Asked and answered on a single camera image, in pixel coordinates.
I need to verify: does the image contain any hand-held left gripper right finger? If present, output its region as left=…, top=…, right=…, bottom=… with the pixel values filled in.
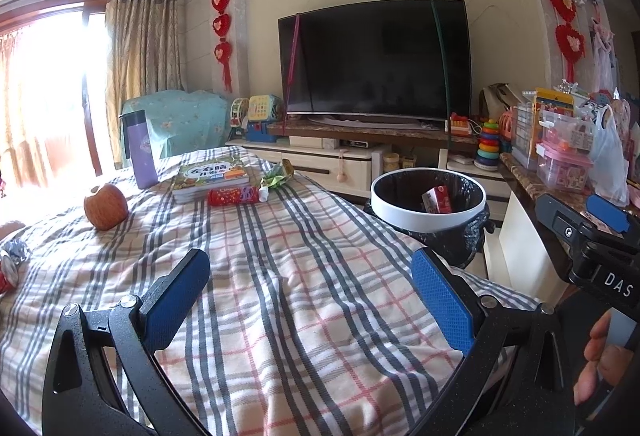
left=410, top=246, right=581, bottom=436

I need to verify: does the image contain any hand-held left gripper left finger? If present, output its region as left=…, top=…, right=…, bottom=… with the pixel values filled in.
left=41, top=247, right=212, bottom=436

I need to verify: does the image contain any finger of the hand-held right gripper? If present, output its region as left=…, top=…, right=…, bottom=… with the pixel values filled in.
left=585, top=193, right=640, bottom=237
left=535, top=193, right=606, bottom=267

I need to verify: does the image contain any white round bin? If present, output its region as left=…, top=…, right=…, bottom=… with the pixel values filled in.
left=364, top=167, right=496, bottom=267

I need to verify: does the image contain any white and red carton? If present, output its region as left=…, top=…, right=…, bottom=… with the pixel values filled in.
left=421, top=185, right=453, bottom=215

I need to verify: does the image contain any person's right hand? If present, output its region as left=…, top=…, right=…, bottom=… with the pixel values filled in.
left=574, top=311, right=632, bottom=407

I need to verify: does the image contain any white plastic bag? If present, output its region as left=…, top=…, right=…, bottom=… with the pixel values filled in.
left=590, top=104, right=631, bottom=207

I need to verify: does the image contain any clear box with pink lid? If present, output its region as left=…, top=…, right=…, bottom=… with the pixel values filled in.
left=536, top=139, right=596, bottom=194

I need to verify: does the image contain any black bin bag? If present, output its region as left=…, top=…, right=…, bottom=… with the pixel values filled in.
left=364, top=171, right=496, bottom=267

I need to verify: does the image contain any brown marble side counter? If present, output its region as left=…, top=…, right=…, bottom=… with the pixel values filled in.
left=499, top=151, right=640, bottom=302

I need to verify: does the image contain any pink toy basket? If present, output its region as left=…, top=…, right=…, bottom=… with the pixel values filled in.
left=500, top=109, right=518, bottom=144

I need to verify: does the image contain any bitten apple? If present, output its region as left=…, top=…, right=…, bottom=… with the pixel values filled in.
left=83, top=183, right=130, bottom=232

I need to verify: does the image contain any yellow toy package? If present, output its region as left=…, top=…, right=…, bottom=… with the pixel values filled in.
left=532, top=88, right=576, bottom=127

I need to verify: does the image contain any red snack packet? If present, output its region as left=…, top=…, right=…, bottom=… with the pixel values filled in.
left=207, top=185, right=261, bottom=208

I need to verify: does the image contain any green children's book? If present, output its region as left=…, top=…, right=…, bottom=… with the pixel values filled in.
left=172, top=157, right=251, bottom=204

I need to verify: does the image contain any beige bag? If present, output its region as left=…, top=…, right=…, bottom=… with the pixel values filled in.
left=479, top=84, right=523, bottom=122

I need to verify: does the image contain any purple water bottle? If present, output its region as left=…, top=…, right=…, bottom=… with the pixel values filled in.
left=119, top=110, right=160, bottom=189

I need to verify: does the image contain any pink hanging garment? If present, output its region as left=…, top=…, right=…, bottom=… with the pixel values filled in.
left=590, top=16, right=618, bottom=92

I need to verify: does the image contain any green foil packet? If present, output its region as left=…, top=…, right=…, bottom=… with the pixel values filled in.
left=257, top=159, right=296, bottom=202

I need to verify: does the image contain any crumpled silver foil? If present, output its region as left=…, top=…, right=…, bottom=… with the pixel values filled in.
left=0, top=239, right=32, bottom=267

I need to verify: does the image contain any crushed red can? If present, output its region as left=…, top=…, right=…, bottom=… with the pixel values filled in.
left=0, top=251, right=23, bottom=294

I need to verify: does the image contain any teal floral cover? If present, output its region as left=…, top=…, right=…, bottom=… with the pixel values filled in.
left=121, top=89, right=236, bottom=159

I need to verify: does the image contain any blue toy base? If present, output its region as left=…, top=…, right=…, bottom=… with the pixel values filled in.
left=245, top=121, right=278, bottom=143

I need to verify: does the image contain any white television cabinet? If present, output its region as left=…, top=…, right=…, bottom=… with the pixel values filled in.
left=225, top=119, right=511, bottom=207

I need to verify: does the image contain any green stick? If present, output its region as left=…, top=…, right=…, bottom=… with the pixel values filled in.
left=431, top=0, right=453, bottom=137

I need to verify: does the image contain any white wheel toy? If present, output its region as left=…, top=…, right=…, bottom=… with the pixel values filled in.
left=230, top=97, right=251, bottom=127

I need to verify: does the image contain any yellow toy phone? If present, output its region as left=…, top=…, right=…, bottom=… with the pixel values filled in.
left=247, top=94, right=283, bottom=124

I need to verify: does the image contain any sheer orange curtain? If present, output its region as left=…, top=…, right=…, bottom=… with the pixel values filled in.
left=0, top=26, right=88, bottom=197

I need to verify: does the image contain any black curved television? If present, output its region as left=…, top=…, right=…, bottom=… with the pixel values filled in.
left=277, top=0, right=473, bottom=123

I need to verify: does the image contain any beige patterned curtain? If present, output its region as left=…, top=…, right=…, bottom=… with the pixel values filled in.
left=105, top=0, right=188, bottom=167

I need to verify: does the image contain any pink stick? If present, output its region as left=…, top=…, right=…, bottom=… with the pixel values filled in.
left=282, top=11, right=303, bottom=137

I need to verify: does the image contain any clear bead frame box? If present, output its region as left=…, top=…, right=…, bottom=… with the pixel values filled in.
left=511, top=104, right=543, bottom=167

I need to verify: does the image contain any rainbow stacking ring toy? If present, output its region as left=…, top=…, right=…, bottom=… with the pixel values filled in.
left=473, top=117, right=503, bottom=172

